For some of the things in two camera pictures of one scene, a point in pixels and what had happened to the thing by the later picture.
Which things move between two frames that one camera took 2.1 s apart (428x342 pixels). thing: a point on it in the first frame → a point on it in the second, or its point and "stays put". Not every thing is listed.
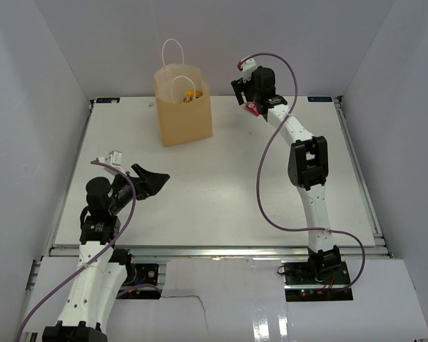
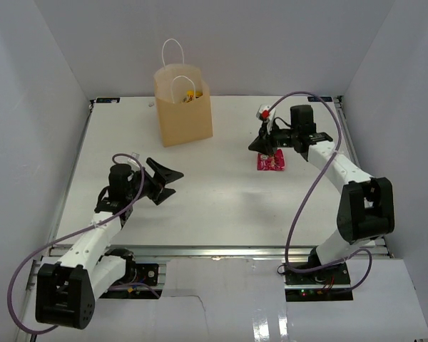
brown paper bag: x=184 y=102 stays put
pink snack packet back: x=252 y=106 → x=274 y=162
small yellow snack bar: x=191 y=95 stays put
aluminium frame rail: x=222 y=252 stays put
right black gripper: x=241 y=86 → x=264 y=144
